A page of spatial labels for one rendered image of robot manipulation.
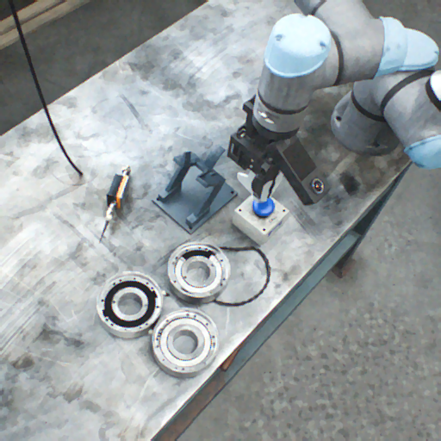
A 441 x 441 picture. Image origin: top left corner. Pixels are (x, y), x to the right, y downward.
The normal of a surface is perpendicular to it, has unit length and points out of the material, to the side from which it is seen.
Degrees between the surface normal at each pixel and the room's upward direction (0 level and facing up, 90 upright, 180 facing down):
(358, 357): 0
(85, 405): 0
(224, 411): 0
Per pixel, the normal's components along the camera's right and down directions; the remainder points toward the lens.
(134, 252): 0.11, -0.51
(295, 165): 0.50, -0.15
